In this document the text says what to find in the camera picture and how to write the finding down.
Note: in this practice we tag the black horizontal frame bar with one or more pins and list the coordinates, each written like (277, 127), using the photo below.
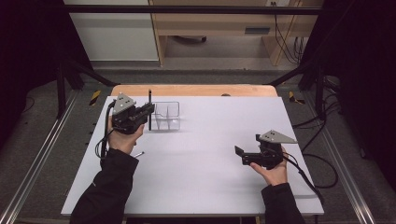
(186, 10)

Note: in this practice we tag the wooden table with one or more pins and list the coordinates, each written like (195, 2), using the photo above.
(186, 90)

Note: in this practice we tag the person's right hand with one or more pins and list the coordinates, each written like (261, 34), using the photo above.
(275, 175)

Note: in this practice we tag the clear plastic organizer box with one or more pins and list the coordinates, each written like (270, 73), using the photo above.
(166, 119)

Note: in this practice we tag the black frame stand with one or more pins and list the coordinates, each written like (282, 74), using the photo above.
(319, 93)
(61, 93)

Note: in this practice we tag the dark curtain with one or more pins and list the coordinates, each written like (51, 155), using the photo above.
(364, 77)
(28, 62)

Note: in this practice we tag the small silver pen part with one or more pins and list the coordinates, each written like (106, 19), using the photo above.
(139, 154)

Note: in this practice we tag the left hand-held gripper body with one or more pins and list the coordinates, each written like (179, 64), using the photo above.
(124, 119)

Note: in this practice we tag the black pen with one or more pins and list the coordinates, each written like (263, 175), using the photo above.
(149, 96)

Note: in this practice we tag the white board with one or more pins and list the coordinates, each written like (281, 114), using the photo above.
(193, 186)

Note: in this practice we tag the white cabinet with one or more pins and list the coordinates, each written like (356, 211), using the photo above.
(115, 37)

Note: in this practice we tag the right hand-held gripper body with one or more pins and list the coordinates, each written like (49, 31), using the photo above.
(271, 155)

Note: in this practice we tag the yellow black tape piece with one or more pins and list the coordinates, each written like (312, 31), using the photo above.
(95, 97)
(292, 97)

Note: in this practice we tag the aluminium floor rail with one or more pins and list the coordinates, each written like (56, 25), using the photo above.
(37, 158)
(342, 165)

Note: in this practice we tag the light wooden desk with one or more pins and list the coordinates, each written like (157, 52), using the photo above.
(214, 26)

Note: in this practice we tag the person's left hand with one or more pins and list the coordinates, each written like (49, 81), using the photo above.
(123, 141)

